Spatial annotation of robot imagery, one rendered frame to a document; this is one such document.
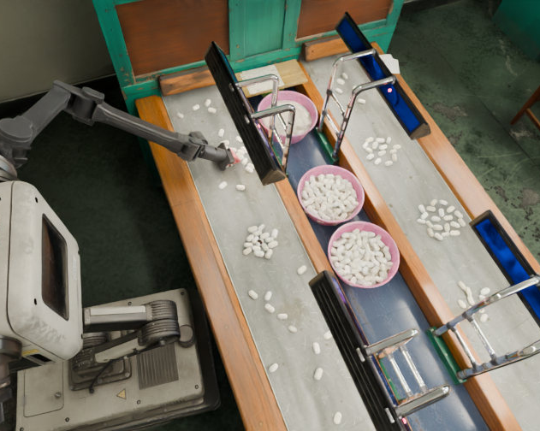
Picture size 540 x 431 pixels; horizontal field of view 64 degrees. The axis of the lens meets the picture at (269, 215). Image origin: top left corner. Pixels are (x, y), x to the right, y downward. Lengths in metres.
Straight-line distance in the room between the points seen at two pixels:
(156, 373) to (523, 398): 1.28
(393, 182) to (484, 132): 1.54
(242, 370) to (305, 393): 0.22
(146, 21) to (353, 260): 1.19
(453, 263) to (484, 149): 1.56
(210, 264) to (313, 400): 0.57
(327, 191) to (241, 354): 0.73
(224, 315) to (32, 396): 0.78
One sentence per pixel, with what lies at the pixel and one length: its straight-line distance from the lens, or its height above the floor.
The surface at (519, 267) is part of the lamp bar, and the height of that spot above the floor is 1.09.
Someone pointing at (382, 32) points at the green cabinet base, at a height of 0.80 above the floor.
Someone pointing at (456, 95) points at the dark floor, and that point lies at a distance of 3.49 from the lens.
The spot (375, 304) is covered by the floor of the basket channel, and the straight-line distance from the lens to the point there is 1.70.
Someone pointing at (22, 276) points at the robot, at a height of 1.44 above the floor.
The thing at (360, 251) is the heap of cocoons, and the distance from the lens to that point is 1.68.
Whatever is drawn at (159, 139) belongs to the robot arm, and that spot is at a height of 0.98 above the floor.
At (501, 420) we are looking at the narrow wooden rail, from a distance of 1.67.
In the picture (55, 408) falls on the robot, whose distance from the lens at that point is 1.88.
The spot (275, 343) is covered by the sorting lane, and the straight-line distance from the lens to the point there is 1.53.
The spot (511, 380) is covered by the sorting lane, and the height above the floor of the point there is 0.74.
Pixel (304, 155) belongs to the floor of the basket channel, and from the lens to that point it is 1.96.
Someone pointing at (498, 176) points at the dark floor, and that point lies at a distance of 3.15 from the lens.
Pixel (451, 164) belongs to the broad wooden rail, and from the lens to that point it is 2.00.
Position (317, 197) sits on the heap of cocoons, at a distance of 1.76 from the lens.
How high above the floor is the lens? 2.23
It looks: 61 degrees down
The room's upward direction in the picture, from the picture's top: 7 degrees clockwise
